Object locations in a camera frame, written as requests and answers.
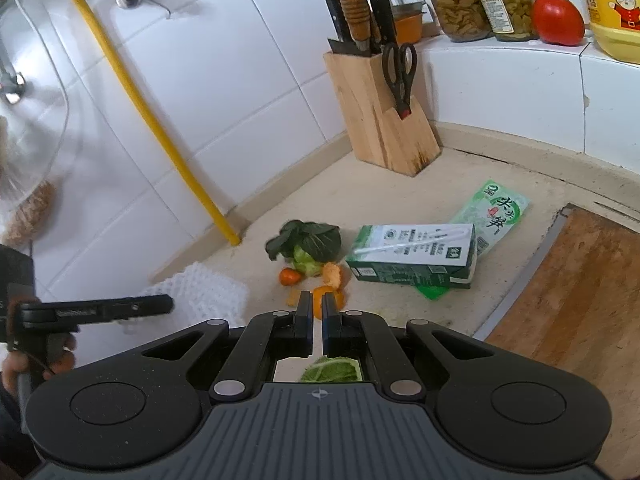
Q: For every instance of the wooden cutting board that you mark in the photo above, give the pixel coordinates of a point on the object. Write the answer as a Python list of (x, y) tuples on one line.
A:
[(575, 285)]

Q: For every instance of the yellow oil bottle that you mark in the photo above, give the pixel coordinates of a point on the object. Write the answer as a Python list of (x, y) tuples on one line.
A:
[(615, 10)]

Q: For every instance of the hanging clear bag brown contents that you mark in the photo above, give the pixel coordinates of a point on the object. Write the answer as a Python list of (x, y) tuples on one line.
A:
[(32, 210)]

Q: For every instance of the small orange fruit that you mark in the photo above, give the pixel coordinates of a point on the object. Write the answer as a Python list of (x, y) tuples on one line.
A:
[(289, 277)]

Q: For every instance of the green and white milk carton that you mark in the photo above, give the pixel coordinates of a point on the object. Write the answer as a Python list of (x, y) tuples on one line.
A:
[(410, 255)]

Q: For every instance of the white foam fruit net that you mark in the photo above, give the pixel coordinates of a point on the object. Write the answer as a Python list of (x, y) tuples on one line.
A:
[(210, 285)]

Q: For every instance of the green vegetable leaf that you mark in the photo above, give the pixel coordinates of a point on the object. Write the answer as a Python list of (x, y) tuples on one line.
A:
[(332, 371)]

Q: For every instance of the black kitchen scissors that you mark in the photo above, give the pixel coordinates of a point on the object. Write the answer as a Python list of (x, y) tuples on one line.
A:
[(397, 85)]

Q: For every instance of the red tomato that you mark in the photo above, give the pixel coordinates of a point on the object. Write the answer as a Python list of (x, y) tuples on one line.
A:
[(557, 20)]

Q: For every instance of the black riveted knife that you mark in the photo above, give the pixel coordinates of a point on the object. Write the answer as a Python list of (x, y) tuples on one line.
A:
[(332, 10)]

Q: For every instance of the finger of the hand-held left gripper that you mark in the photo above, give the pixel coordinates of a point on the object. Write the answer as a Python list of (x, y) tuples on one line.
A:
[(125, 306)]

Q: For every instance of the wooden knife block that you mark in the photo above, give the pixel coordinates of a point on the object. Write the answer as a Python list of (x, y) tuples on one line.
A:
[(380, 125)]

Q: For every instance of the metal faucet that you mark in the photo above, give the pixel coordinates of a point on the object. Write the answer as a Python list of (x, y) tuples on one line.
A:
[(12, 85)]

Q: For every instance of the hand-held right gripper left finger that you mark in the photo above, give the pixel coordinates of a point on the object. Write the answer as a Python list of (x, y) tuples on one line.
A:
[(304, 320)]

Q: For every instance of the yellow pipe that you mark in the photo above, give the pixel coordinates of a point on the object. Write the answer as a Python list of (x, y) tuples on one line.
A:
[(167, 135)]

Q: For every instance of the orange bowl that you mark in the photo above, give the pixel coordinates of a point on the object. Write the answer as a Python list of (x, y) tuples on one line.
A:
[(409, 27)]

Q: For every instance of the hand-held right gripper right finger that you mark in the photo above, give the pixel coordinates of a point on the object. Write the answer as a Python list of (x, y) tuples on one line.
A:
[(327, 322)]

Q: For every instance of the bok choy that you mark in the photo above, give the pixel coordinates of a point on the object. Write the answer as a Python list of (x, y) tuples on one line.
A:
[(305, 240)]

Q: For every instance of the green snack wrapper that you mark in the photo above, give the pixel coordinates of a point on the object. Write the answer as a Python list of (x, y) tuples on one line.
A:
[(495, 210)]

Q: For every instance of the glass jar of pale pickles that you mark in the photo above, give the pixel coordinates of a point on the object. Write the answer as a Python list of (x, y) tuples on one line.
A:
[(457, 7)]

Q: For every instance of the person's left hand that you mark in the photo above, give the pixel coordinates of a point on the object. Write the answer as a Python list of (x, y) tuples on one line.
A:
[(62, 357)]

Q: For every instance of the orange lidded pickle jar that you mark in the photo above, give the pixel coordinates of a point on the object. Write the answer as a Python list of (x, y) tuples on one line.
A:
[(510, 10)]

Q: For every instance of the orange peel piece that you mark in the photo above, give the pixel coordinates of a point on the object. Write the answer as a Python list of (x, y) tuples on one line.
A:
[(291, 298), (332, 275)]

